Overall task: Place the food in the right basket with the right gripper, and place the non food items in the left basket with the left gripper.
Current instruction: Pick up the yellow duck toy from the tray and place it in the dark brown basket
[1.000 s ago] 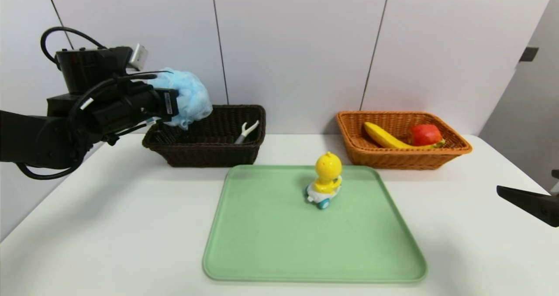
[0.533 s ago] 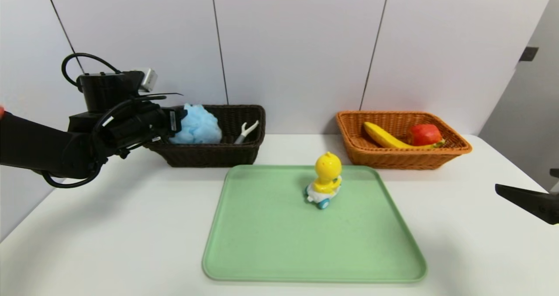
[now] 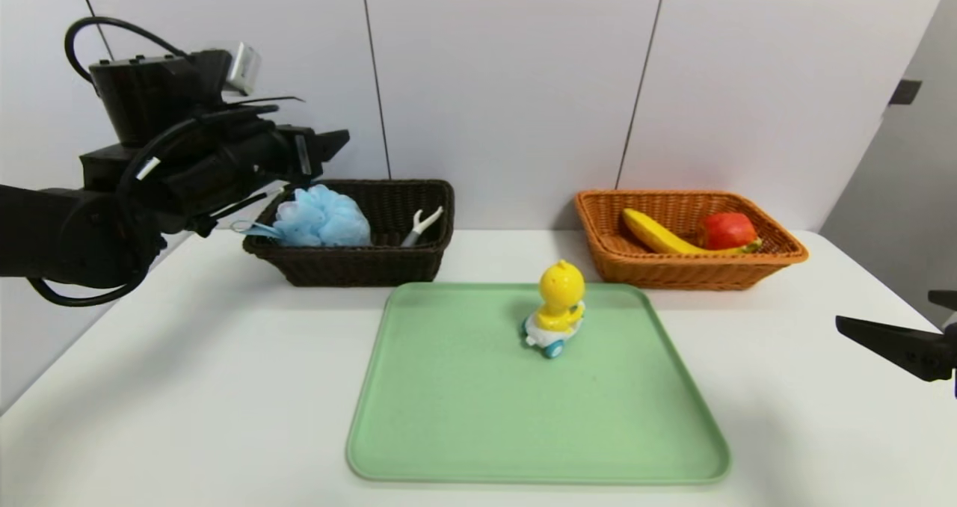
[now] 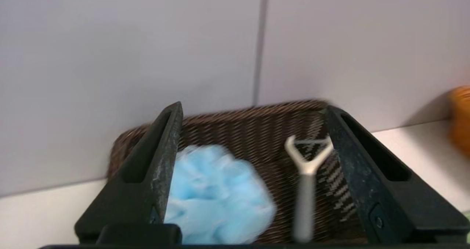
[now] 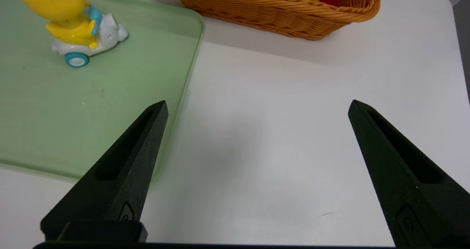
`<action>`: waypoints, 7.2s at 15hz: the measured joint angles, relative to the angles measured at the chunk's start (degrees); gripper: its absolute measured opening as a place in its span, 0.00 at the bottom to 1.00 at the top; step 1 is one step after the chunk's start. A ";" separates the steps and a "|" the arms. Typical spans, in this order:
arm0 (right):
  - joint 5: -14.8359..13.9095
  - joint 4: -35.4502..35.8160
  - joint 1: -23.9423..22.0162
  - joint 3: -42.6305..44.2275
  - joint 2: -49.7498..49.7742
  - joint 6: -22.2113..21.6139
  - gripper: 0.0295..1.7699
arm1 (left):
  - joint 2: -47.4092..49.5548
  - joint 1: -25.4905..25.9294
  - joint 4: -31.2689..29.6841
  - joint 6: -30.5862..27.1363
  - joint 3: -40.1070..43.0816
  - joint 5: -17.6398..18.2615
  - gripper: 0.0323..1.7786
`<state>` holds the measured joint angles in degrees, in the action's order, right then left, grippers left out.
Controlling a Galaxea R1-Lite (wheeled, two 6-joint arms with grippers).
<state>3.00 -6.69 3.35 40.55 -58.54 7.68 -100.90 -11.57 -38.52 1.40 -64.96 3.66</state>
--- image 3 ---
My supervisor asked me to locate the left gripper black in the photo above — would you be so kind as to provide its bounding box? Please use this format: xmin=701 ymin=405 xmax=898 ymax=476
xmin=256 ymin=124 xmax=350 ymax=184

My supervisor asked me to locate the blue mesh bath sponge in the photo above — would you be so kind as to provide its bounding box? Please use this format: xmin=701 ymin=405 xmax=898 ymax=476
xmin=230 ymin=185 xmax=372 ymax=248

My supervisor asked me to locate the white peeler grey handle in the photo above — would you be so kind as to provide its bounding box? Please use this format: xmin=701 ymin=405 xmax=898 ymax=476
xmin=401 ymin=206 xmax=444 ymax=248

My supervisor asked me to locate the yellow duck toy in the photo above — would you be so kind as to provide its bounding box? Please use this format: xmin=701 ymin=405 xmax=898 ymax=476
xmin=521 ymin=259 xmax=588 ymax=359

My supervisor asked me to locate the yellow banana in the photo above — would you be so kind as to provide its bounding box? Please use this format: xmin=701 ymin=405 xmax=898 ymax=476
xmin=622 ymin=208 xmax=763 ymax=256

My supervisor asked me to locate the red apple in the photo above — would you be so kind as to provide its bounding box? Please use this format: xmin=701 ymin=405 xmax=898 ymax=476
xmin=699 ymin=212 xmax=760 ymax=252

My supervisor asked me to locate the dark brown wicker basket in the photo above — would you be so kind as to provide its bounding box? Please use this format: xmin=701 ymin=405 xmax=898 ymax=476
xmin=243 ymin=179 xmax=456 ymax=287

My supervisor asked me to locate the orange wicker basket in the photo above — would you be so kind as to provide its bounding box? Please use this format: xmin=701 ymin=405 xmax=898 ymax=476
xmin=574 ymin=189 xmax=810 ymax=292

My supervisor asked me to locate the green plastic tray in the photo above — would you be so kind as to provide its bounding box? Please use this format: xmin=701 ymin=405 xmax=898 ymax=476
xmin=346 ymin=282 xmax=732 ymax=485

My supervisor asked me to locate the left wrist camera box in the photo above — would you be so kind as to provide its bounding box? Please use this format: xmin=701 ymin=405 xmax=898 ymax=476
xmin=223 ymin=41 xmax=262 ymax=96

